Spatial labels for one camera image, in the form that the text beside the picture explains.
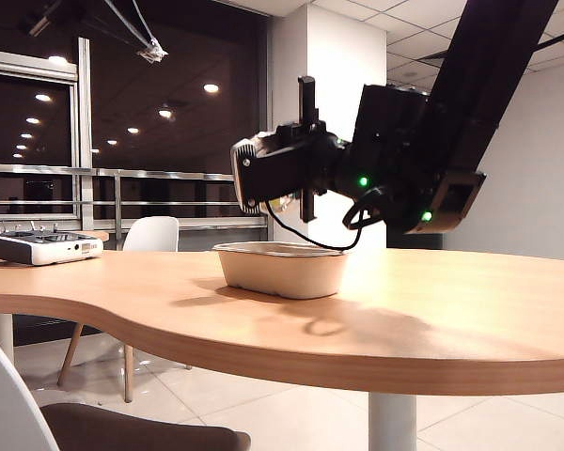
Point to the white window frame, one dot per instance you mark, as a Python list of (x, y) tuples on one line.
[(83, 117)]

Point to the white chair wooden legs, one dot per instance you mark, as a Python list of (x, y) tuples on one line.
[(150, 235)]

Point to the beige paper pulp tray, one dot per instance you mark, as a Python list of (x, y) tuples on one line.
[(282, 275)]

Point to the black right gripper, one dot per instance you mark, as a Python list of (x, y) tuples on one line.
[(307, 98)]

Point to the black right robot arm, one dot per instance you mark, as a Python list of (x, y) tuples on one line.
[(479, 70)]

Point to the white square column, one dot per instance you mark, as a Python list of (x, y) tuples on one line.
[(343, 47)]

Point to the metal bar railing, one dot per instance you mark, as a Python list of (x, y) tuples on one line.
[(169, 175)]

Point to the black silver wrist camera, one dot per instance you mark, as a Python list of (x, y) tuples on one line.
[(272, 174)]

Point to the dark door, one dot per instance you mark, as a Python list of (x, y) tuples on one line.
[(404, 242)]

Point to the white remote controller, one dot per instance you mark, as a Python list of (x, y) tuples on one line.
[(42, 249)]

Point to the ceiling air vent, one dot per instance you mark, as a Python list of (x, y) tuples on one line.
[(430, 57)]

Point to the white round table leg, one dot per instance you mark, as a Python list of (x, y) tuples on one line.
[(392, 423), (1, 338)]

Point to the white chair brown cushion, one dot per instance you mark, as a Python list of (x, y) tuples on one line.
[(145, 430)]

